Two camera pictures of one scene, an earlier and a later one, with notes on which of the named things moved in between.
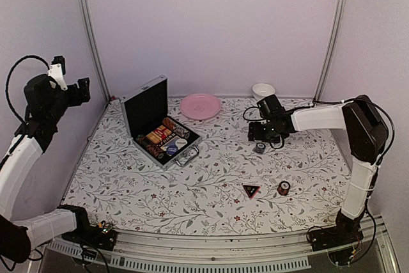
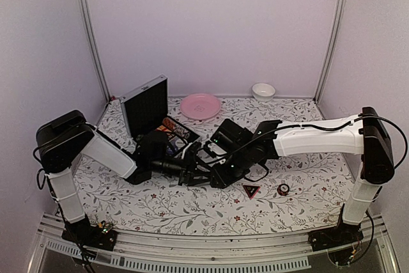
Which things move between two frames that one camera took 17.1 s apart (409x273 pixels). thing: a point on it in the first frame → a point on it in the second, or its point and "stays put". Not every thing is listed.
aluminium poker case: [159, 137] stays put
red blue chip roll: [169, 123] stays put
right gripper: [255, 133] → [223, 178]
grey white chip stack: [181, 132] stays put
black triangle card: [251, 190] stays put
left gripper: [78, 99] → [188, 171]
